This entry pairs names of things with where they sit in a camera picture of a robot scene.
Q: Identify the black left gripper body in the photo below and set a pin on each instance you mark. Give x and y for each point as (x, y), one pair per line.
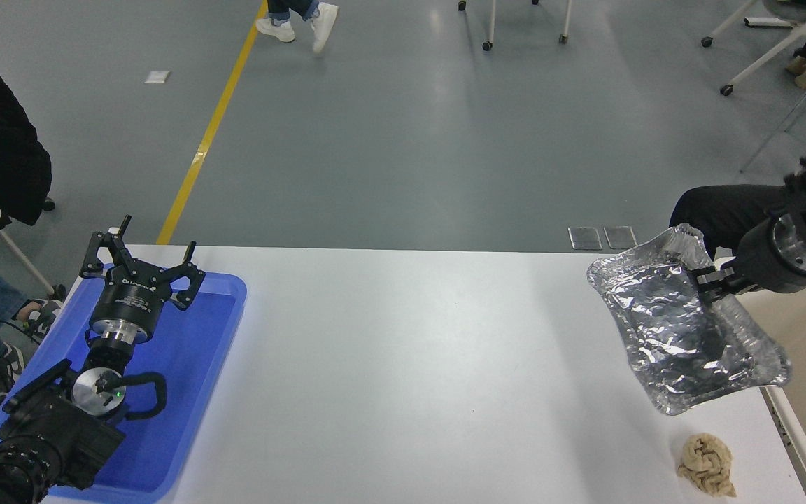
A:
(128, 301)

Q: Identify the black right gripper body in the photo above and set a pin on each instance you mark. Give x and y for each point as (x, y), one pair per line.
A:
(756, 262)

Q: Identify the foil tray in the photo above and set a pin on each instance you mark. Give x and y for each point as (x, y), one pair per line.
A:
(662, 329)

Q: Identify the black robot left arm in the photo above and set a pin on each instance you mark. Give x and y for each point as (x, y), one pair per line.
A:
(46, 434)

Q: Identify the metal floor plate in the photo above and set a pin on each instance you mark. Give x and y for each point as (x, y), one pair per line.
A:
(620, 237)
(585, 238)

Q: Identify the person beside bin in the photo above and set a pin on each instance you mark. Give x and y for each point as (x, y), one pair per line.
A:
(718, 210)

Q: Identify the blue plastic tray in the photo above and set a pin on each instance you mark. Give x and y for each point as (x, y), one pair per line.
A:
(193, 364)

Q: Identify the crumpled tan paper ball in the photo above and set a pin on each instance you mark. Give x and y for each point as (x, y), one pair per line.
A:
(707, 462)

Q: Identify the white wheeled chair base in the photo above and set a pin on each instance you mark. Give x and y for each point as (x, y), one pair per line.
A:
(774, 49)

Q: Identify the walking person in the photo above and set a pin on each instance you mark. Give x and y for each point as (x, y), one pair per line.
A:
(298, 17)

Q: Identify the white wheeled stand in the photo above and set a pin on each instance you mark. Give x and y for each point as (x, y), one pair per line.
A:
(490, 21)

